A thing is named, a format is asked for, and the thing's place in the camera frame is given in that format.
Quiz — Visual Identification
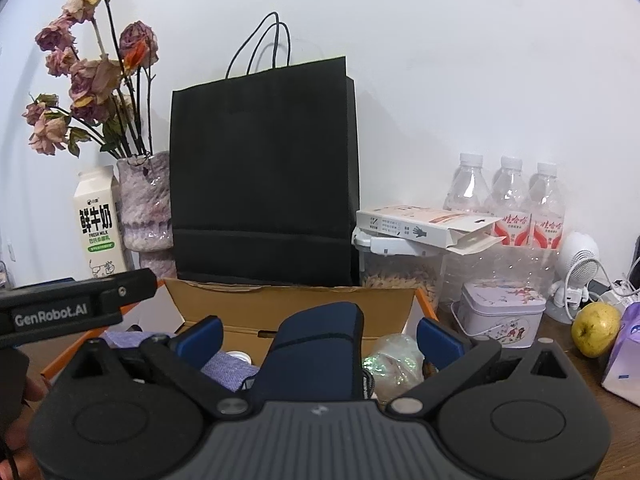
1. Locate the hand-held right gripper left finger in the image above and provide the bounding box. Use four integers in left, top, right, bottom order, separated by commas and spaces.
71, 316, 261, 418

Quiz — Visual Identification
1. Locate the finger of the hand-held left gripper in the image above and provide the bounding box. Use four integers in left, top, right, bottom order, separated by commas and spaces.
97, 268, 157, 313

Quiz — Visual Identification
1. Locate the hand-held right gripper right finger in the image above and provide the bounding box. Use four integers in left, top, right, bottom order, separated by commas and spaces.
390, 316, 569, 418

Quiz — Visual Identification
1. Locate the purple cloth pouch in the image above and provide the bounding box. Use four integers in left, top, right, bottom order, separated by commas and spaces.
200, 352, 261, 396

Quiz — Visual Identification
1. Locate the iridescent plastic bag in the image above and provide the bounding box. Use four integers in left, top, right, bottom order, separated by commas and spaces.
361, 334, 426, 404

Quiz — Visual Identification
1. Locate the red cardboard box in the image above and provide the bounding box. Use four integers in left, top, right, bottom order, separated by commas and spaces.
40, 277, 441, 386

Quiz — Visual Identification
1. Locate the navy blue pouch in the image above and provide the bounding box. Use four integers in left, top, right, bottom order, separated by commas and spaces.
247, 301, 373, 404

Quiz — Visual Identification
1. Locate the person's left hand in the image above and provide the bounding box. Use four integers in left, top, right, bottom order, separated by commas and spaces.
0, 375, 51, 480

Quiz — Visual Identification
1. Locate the pale printed tin box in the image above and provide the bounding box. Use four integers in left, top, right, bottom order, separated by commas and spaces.
457, 281, 547, 348

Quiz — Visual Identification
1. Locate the white green milk carton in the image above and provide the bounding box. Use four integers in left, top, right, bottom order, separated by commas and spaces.
74, 166, 128, 278

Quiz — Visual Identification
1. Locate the clear food container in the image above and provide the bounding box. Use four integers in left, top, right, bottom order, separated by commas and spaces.
352, 227, 446, 311

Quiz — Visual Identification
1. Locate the purple mottled vase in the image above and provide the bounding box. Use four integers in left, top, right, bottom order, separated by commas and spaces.
116, 151, 177, 281

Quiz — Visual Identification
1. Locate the white pink paper box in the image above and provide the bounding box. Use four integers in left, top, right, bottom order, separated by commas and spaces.
356, 204, 506, 252

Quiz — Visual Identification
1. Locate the yellow apple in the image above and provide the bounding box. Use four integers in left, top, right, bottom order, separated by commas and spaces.
571, 302, 622, 358

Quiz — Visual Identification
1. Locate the small white desk fan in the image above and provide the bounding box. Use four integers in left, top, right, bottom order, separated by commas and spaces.
546, 231, 601, 323

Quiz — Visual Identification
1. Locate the purple tissue pack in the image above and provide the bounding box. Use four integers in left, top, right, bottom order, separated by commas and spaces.
600, 302, 640, 393

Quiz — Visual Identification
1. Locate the black paper bag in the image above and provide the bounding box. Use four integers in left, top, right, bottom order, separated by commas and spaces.
169, 11, 361, 288

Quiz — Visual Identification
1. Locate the dried pink rose bouquet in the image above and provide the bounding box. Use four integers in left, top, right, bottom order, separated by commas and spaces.
22, 0, 161, 161

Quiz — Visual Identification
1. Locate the white cable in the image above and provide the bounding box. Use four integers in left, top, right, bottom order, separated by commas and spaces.
595, 260, 640, 306

